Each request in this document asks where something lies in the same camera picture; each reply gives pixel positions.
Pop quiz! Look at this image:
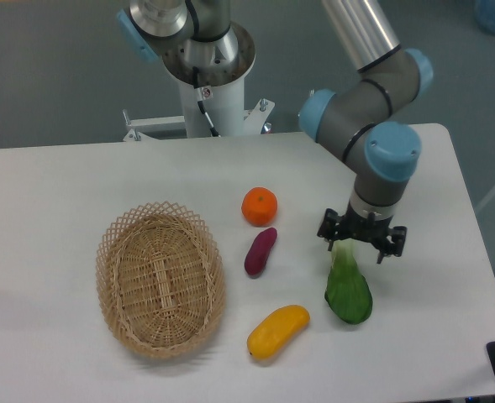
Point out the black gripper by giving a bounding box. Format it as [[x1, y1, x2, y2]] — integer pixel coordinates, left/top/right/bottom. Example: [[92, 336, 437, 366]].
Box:
[[317, 208, 408, 264]]

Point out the green bok choy vegetable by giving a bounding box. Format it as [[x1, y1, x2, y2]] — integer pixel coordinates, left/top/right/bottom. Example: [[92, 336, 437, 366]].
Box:
[[324, 239, 373, 325]]

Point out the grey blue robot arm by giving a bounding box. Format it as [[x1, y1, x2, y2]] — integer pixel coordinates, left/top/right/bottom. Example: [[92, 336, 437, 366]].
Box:
[[116, 1, 433, 258]]

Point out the purple sweet potato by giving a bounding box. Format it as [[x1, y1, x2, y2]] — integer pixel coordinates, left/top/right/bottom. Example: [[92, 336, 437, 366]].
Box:
[[244, 228, 277, 277]]

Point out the orange tangerine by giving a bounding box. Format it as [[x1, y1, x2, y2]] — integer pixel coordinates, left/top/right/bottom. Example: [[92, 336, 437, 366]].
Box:
[[241, 187, 278, 227]]

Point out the yellow mango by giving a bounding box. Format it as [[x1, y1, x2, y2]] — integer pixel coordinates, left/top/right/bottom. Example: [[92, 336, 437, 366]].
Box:
[[246, 305, 310, 360]]

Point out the woven wicker basket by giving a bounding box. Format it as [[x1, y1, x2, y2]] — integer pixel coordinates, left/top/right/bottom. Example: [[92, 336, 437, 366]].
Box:
[[96, 201, 226, 359]]

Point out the black white cable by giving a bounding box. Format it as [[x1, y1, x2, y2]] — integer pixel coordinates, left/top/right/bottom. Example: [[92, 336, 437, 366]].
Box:
[[192, 66, 222, 138]]

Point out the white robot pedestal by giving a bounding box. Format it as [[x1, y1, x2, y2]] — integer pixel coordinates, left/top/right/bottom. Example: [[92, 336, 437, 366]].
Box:
[[162, 22, 255, 138]]

